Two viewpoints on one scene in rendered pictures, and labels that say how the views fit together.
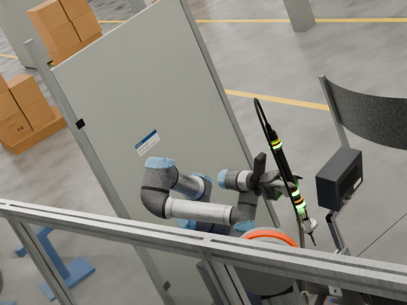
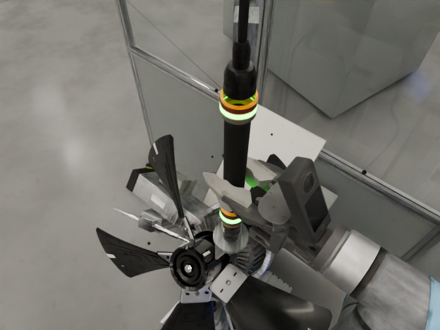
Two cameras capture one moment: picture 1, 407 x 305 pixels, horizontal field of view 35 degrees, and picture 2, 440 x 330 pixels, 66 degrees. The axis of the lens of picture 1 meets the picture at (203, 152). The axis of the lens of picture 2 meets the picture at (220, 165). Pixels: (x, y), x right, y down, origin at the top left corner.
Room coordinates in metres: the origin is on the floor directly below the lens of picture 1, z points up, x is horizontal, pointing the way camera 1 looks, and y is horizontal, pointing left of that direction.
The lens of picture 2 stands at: (2.20, -0.31, 2.07)
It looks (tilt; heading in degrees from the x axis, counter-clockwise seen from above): 53 degrees down; 169
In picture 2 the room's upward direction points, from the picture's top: straight up
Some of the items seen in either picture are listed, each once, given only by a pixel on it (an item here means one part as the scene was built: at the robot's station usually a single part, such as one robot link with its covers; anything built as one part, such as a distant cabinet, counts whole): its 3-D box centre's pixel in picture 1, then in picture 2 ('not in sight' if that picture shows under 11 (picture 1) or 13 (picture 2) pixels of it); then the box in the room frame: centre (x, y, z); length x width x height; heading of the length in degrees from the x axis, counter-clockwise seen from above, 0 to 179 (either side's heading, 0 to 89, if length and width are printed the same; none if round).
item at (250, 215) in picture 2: not in sight; (252, 207); (1.98, -0.22, 1.66); 0.09 x 0.05 x 0.02; 49
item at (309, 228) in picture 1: (303, 218); (231, 220); (1.91, -0.23, 1.50); 0.09 x 0.07 x 0.10; 164
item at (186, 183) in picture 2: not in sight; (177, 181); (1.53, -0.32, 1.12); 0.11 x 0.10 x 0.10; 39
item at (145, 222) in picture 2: not in sight; (147, 222); (1.65, -0.44, 1.08); 0.07 x 0.04 x 0.06; 49
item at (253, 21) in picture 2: not in sight; (245, 24); (1.32, -0.05, 1.55); 0.10 x 0.07 x 0.08; 164
